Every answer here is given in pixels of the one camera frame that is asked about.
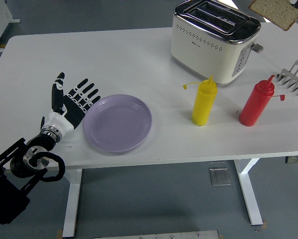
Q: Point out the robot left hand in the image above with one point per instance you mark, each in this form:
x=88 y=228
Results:
x=72 y=112

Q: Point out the silver metal toast rack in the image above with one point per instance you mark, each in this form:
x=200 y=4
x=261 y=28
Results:
x=291 y=77

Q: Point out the brown bread slice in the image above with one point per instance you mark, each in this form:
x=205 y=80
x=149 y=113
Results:
x=275 y=12

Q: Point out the metal floor outlet cover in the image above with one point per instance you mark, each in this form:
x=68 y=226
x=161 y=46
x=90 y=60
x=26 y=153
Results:
x=219 y=176

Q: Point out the grey metal base plate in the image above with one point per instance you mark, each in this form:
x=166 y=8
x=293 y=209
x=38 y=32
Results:
x=156 y=235

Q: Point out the purple round plate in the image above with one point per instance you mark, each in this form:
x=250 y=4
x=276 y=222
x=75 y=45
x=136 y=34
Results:
x=117 y=123

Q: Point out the yellow squeeze bottle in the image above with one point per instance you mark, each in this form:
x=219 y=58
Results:
x=203 y=104

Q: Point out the white table leg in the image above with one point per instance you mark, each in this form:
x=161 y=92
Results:
x=248 y=191
x=72 y=199

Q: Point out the cream and chrome toaster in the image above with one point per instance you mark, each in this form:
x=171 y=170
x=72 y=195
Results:
x=201 y=52

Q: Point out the red squeeze bottle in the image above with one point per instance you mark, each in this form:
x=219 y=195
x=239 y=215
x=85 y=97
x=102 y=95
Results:
x=255 y=104

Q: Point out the table height control panel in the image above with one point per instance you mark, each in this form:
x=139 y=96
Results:
x=296 y=159

